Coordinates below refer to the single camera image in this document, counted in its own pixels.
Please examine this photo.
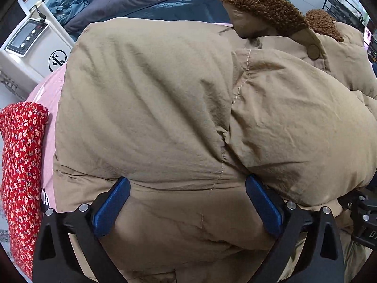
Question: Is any red floral cloth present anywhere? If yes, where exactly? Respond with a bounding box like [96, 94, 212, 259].
[0, 102, 49, 280]

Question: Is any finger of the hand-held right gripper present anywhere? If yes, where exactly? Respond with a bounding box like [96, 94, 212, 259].
[339, 189, 377, 225]

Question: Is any white machine with display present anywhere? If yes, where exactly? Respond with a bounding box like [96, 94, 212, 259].
[0, 1, 78, 95]

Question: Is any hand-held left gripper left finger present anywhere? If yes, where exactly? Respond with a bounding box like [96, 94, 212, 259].
[32, 177, 132, 283]

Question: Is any teal blue bed cover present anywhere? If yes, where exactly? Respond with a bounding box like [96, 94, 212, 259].
[127, 0, 237, 26]

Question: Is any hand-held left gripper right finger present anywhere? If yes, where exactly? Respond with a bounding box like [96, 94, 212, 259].
[245, 174, 345, 283]

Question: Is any black wire rack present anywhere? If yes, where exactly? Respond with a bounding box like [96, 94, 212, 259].
[322, 0, 366, 33]

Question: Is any teal crumpled cloth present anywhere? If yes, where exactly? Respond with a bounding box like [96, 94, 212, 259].
[47, 0, 111, 22]

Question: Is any white sign card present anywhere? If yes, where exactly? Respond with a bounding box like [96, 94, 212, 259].
[364, 24, 377, 49]

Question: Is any khaki puffer jacket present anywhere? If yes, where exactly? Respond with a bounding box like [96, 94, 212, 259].
[53, 0, 377, 283]

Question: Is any pink polka-dot blanket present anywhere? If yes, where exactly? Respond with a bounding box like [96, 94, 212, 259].
[26, 65, 69, 214]

